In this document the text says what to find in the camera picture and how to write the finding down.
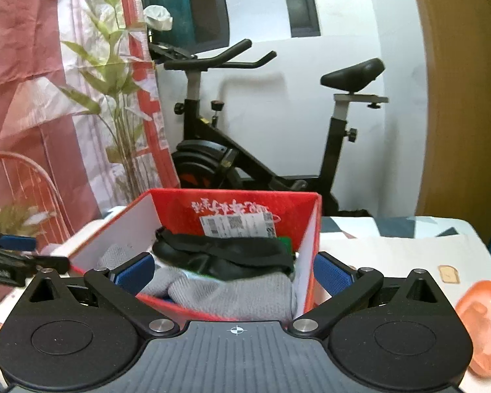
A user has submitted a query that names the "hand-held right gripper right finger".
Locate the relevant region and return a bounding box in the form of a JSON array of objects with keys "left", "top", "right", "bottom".
[{"left": 288, "top": 251, "right": 446, "bottom": 340}]

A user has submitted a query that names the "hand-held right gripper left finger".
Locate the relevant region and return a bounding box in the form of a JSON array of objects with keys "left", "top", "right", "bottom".
[{"left": 25, "top": 252, "right": 181, "bottom": 338}]

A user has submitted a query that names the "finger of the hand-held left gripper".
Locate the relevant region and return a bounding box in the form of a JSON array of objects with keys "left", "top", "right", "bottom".
[
  {"left": 0, "top": 246, "right": 71, "bottom": 288},
  {"left": 0, "top": 229, "right": 38, "bottom": 252}
]

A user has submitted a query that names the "red strawberry print box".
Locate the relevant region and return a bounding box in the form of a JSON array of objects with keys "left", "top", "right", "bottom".
[{"left": 69, "top": 188, "right": 324, "bottom": 325}]

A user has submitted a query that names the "grey knitted cloth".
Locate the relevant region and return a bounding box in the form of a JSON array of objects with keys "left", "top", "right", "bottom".
[{"left": 97, "top": 245, "right": 299, "bottom": 325}]

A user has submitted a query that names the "black eye mask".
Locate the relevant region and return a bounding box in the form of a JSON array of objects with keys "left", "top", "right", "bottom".
[{"left": 152, "top": 227, "right": 295, "bottom": 282}]

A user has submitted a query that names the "printed cartoon tablecloth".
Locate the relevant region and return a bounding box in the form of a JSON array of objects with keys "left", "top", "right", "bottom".
[{"left": 0, "top": 209, "right": 491, "bottom": 393}]

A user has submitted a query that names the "black exercise bike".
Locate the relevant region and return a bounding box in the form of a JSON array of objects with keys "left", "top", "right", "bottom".
[{"left": 147, "top": 39, "right": 389, "bottom": 217}]

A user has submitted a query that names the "printed plant backdrop cloth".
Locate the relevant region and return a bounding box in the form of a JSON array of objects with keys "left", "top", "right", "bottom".
[{"left": 0, "top": 0, "right": 181, "bottom": 254}]

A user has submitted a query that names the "orange plastic plate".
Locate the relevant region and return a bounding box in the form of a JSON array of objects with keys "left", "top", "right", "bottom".
[{"left": 454, "top": 280, "right": 491, "bottom": 378}]

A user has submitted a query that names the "wooden door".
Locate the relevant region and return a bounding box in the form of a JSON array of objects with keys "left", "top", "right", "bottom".
[{"left": 405, "top": 0, "right": 491, "bottom": 250}]

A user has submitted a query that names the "white plastic bag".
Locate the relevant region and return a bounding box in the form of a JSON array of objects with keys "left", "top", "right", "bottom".
[{"left": 143, "top": 5, "right": 175, "bottom": 32}]

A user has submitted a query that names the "dark window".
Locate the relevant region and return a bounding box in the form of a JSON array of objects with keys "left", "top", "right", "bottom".
[{"left": 137, "top": 0, "right": 322, "bottom": 52}]

